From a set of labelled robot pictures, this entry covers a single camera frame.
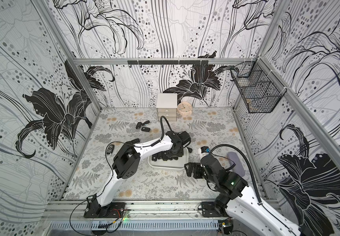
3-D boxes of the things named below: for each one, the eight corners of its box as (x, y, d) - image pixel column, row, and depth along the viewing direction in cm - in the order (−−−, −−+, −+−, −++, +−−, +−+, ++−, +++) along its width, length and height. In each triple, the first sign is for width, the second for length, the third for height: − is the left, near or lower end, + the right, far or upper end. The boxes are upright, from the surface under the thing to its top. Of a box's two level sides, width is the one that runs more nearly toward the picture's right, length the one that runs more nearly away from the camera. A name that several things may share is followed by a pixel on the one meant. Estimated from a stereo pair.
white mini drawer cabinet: (157, 121, 113) (155, 108, 102) (158, 106, 124) (156, 92, 113) (177, 121, 113) (177, 108, 102) (177, 105, 124) (177, 92, 113)
